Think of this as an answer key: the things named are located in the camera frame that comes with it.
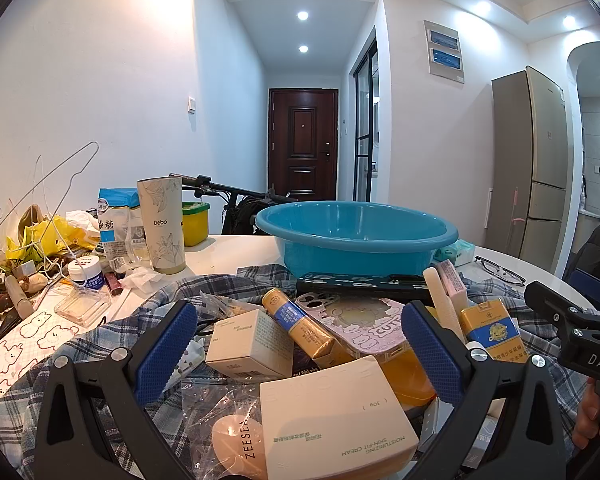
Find white jar blue label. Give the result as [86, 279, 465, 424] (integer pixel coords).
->
[68, 255, 105, 291]

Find beige refrigerator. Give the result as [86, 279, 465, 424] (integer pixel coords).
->
[485, 66, 571, 273]

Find orange plastic object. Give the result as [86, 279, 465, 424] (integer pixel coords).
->
[380, 350, 438, 408]

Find blue plastic basin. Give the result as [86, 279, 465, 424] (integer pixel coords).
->
[254, 201, 460, 281]

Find wire hanger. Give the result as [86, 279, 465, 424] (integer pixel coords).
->
[0, 141, 100, 261]

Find black eyeglasses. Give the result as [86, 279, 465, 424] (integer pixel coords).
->
[475, 256, 527, 287]

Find green white tissue pack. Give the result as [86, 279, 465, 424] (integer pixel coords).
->
[447, 239, 476, 267]

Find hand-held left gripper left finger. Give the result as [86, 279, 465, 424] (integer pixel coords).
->
[32, 299, 201, 480]

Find grey wall panel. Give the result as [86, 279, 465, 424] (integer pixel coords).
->
[423, 20, 467, 83]

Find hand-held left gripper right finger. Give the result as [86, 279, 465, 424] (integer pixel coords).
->
[400, 300, 581, 480]

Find blue plaid shirt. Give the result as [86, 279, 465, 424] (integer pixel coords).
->
[0, 262, 596, 480]

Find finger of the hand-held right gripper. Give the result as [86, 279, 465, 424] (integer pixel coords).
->
[569, 267, 600, 311]
[524, 280, 588, 331]

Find small beige box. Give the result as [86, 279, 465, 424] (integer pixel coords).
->
[205, 308, 295, 380]

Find crumpled white tissue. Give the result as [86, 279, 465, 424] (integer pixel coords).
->
[122, 266, 166, 293]

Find dark brown door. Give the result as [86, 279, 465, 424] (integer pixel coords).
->
[267, 88, 340, 201]

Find beige makeup sponge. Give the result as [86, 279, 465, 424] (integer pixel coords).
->
[211, 412, 268, 480]

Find blue white sugar bag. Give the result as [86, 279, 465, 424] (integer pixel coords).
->
[98, 187, 146, 262]

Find gold blue tube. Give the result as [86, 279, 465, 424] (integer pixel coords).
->
[261, 287, 353, 368]

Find pink box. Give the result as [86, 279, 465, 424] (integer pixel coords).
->
[436, 259, 468, 311]

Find large cream box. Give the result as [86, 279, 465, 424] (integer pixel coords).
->
[259, 355, 420, 480]

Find black framed glass door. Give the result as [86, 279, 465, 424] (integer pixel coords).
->
[350, 25, 381, 203]

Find clear plastic box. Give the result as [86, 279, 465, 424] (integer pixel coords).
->
[54, 285, 113, 323]

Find yellow plastic bag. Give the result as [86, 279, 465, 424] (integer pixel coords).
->
[5, 215, 101, 262]

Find white plastic bag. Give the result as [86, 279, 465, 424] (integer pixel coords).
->
[65, 209, 101, 232]

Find bear sticker sheet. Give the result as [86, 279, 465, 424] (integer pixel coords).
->
[0, 310, 76, 411]

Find dark jacket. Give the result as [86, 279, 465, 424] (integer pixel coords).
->
[565, 220, 600, 283]

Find wooden rolling pin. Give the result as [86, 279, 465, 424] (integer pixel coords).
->
[5, 275, 35, 321]

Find yellow container green lid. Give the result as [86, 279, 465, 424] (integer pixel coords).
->
[181, 201, 211, 247]

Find pink phone case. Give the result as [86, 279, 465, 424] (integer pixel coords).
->
[295, 292, 416, 361]

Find yellow cigarette pack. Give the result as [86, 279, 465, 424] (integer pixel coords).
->
[460, 297, 528, 363]

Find floral paper tumbler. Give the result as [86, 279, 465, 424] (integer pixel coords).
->
[136, 175, 187, 275]

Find person's right hand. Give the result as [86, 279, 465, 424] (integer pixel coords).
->
[571, 376, 600, 455]

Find black bicycle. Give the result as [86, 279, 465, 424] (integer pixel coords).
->
[169, 172, 301, 236]

